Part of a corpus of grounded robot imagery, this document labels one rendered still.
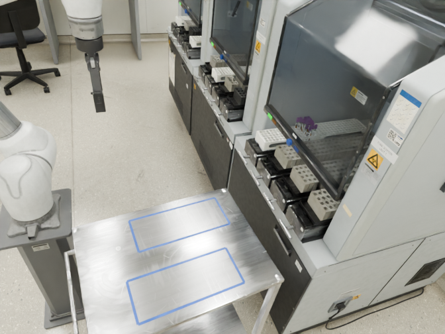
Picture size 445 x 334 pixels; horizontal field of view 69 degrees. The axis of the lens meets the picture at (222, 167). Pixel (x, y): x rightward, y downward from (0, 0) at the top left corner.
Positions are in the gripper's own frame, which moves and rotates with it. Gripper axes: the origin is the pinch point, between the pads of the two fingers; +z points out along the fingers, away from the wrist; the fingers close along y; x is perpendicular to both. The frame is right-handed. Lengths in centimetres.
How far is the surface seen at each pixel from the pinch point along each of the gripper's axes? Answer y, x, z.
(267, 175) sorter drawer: 10, 66, 40
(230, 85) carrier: -61, 73, 33
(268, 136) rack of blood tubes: -10, 74, 34
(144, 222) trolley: 24.1, 8.3, 38.0
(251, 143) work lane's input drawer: -12, 67, 38
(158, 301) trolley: 54, 8, 38
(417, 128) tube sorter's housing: 54, 75, -15
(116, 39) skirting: -360, 30, 117
